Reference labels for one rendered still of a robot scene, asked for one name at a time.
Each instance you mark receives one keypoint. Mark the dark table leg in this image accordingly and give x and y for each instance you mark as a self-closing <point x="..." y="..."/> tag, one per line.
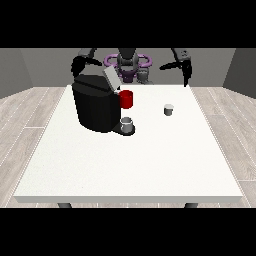
<point x="191" y="205"/>
<point x="64" y="205"/>

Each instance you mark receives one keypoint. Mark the small grey coffee pod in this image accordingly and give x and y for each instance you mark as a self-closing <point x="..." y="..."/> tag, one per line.
<point x="168" y="109"/>

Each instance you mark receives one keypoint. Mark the small grey cup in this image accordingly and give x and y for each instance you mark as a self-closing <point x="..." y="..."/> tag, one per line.
<point x="126" y="125"/>

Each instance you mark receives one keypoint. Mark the grey robot trunk purple rings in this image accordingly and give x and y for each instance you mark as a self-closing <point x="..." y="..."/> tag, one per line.
<point x="128" y="66"/>

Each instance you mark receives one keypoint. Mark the black coffee machine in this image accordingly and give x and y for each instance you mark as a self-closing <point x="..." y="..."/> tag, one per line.
<point x="95" y="105"/>

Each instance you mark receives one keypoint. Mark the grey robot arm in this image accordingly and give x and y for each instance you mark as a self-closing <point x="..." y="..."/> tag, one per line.
<point x="86" y="52"/>
<point x="181" y="53"/>

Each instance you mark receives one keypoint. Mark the red pod holder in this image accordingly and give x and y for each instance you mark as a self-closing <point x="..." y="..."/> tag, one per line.
<point x="126" y="99"/>

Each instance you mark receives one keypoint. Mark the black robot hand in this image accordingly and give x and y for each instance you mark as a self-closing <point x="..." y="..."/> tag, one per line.
<point x="80" y="65"/>
<point x="181" y="66"/>

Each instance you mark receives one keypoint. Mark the pale grey machine lid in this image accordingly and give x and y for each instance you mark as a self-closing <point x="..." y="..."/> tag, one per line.
<point x="112" y="78"/>

